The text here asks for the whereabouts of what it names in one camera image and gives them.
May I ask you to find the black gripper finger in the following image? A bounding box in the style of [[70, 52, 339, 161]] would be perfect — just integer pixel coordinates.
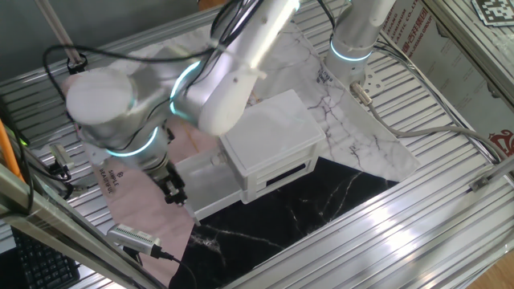
[[163, 188, 181, 206], [176, 185, 190, 208]]

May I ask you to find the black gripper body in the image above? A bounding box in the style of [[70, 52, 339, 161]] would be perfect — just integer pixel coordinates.
[[152, 160, 188, 196]]

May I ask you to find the drawer with black knob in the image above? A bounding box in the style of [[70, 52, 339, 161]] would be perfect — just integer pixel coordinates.
[[174, 150, 247, 226]]

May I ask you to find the drawer with white knob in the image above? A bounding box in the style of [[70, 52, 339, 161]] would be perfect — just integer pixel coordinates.
[[210, 150, 250, 181]]

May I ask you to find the white plastic drawer cabinet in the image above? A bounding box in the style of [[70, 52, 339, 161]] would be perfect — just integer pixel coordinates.
[[218, 88, 327, 204]]

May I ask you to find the marble pink black patterned tablecloth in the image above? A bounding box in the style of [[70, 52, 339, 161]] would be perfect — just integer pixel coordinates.
[[59, 19, 422, 289]]

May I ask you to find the black keyboard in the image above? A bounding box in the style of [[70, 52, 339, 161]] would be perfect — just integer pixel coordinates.
[[10, 226, 81, 289]]

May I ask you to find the thin metal rod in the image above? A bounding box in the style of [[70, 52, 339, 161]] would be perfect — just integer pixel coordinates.
[[35, 0, 86, 67]]

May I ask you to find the printed cardboard panel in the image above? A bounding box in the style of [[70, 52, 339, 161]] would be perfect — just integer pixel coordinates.
[[379, 0, 514, 160]]

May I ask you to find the black white marker tag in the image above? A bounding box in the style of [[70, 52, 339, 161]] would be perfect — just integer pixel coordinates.
[[470, 0, 514, 27]]

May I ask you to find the silver depth camera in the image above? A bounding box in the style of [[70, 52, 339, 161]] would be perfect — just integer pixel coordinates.
[[48, 143, 76, 172], [106, 223, 162, 258]]

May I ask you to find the black camera cable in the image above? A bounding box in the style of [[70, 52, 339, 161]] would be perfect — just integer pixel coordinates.
[[38, 160, 88, 201], [150, 243, 198, 289]]

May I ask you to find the aluminium frame post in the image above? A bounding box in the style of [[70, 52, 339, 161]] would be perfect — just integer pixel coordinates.
[[0, 162, 168, 289]]

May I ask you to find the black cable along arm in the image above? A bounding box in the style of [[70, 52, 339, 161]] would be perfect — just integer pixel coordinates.
[[42, 0, 266, 152]]

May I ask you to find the orange cable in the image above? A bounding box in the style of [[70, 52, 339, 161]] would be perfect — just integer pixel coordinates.
[[0, 118, 21, 181]]

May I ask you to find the grey cable with metal connector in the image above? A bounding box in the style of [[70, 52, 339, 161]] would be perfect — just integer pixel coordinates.
[[349, 82, 508, 164]]

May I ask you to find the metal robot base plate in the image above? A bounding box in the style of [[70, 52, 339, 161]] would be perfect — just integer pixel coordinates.
[[359, 66, 386, 100]]

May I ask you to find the metal bracket bar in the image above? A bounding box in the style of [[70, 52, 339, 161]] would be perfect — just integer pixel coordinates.
[[468, 154, 514, 193]]

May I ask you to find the aluminium frame rail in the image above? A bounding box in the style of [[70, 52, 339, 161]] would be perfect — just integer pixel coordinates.
[[421, 0, 514, 106]]

